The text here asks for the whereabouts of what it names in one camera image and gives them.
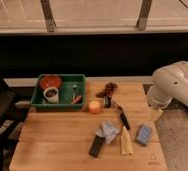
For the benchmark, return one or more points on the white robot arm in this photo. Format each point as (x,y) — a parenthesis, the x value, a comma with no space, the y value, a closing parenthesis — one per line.
(169,82)

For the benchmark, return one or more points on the green plastic tray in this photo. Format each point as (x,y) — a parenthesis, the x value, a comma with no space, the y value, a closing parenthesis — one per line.
(65,92)

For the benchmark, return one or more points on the metal spoon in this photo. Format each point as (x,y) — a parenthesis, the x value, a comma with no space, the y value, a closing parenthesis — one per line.
(74,91)

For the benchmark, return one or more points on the orange round fruit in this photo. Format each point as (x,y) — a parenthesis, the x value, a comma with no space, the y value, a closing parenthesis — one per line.
(94,107)

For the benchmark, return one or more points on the red carrot toy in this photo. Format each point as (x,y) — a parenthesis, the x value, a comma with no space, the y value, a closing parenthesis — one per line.
(77,99)

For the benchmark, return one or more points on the small dark object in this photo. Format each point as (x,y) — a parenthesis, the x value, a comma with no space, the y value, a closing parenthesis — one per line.
(107,102)

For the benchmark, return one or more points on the white cup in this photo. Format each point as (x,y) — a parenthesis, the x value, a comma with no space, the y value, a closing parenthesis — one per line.
(51,94)

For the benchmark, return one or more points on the orange bowl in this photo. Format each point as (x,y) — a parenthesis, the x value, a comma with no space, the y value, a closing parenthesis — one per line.
(50,81)

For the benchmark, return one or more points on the light blue cloth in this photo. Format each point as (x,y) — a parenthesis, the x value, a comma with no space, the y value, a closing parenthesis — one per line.
(108,131)

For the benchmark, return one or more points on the wooden cutting board table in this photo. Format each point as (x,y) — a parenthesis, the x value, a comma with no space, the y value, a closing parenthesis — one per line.
(60,141)

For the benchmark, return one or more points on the black rectangular block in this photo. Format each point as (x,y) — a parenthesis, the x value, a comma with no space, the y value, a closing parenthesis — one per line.
(96,146)

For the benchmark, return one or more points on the blue sponge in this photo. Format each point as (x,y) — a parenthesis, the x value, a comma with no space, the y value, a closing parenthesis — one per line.
(143,134)

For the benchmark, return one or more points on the black handled knife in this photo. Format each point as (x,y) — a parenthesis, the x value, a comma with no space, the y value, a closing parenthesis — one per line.
(122,114)

